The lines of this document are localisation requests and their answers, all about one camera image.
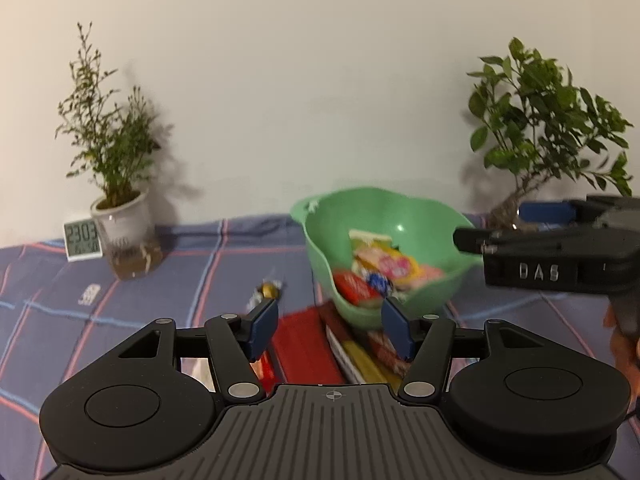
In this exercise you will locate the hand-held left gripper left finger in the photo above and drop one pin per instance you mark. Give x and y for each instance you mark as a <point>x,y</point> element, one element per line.
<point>262,330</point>

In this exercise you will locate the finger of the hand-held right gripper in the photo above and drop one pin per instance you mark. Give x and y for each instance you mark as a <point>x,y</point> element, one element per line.
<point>475,241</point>
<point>545,211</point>

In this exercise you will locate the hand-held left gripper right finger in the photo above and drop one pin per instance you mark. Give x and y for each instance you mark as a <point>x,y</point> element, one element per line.
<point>397,332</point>

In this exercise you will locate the blue snack packet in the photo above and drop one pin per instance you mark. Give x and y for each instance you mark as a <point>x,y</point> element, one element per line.
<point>382,284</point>

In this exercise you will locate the red packet with white characters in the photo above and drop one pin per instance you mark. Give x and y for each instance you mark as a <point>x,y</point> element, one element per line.
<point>355,287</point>

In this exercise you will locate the yellow snack packet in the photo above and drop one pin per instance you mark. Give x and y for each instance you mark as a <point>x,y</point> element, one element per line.
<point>414,272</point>

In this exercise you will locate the pink snack packet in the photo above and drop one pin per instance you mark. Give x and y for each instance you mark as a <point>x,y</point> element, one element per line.
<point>385,262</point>

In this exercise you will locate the white triangular snack packet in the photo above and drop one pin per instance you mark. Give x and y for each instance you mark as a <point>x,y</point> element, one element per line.
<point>370,241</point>

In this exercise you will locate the green plastic bowl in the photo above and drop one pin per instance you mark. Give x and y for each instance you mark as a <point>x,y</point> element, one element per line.
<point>325,230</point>

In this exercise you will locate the person's right hand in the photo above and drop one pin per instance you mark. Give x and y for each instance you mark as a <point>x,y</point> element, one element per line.
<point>622,360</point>

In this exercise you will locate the clear red-striped biscuit packet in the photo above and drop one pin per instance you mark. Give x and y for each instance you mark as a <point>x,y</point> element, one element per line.
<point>382,350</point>

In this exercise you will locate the gold foil chocolate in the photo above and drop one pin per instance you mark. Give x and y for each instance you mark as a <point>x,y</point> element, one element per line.
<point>270,290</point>

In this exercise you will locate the red-brown snack bar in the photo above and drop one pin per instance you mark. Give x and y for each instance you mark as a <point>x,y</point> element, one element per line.
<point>264,372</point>

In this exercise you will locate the yellow bar packet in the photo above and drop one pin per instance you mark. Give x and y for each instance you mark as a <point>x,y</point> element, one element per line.
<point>367,365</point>

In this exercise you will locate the long red box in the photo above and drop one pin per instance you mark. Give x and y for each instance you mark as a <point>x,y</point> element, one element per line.
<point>305,345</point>

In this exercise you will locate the blue checked tablecloth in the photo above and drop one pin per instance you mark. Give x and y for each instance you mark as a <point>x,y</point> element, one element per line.
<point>175,285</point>

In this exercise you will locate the leafy plant in glass vase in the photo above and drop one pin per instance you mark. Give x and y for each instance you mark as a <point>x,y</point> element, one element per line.
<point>545,110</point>

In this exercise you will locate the clear glass jar with roots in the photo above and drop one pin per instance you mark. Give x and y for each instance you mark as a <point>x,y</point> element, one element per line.
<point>135,262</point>

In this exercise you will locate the white cloth label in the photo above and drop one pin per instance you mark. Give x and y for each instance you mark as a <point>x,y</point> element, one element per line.
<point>90,295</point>

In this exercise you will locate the thin-leaf plant in white pot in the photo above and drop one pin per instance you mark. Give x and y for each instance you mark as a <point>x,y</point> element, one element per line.
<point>122,220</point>

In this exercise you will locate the white digital clock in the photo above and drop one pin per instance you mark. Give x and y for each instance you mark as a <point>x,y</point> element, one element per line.
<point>82,240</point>

